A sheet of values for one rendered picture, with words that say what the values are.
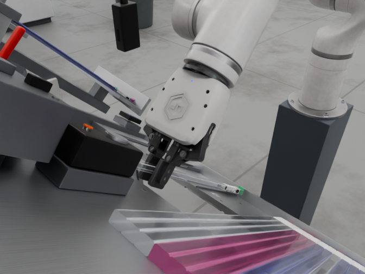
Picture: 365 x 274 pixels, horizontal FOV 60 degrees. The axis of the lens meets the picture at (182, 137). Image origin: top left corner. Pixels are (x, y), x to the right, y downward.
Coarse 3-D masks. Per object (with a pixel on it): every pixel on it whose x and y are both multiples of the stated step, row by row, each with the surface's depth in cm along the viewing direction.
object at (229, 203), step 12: (120, 132) 77; (132, 144) 67; (144, 144) 78; (144, 156) 62; (180, 168) 69; (192, 168) 74; (180, 180) 57; (204, 192) 54; (216, 192) 60; (228, 192) 67; (216, 204) 53; (228, 204) 54; (240, 204) 61
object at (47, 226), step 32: (32, 160) 27; (0, 192) 19; (32, 192) 21; (64, 192) 24; (96, 192) 27; (128, 192) 32; (0, 224) 16; (32, 224) 17; (64, 224) 19; (96, 224) 21; (0, 256) 14; (32, 256) 15; (64, 256) 16; (96, 256) 18; (128, 256) 19
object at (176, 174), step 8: (136, 168) 42; (144, 168) 43; (152, 168) 44; (176, 176) 49; (184, 176) 50; (192, 176) 52; (200, 184) 55; (208, 184) 57; (216, 184) 59; (224, 184) 62; (240, 192) 68
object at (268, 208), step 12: (204, 168) 77; (216, 180) 74; (228, 180) 73; (252, 204) 69; (264, 204) 67; (276, 216) 66; (288, 216) 64; (312, 228) 62; (324, 240) 60; (348, 252) 58
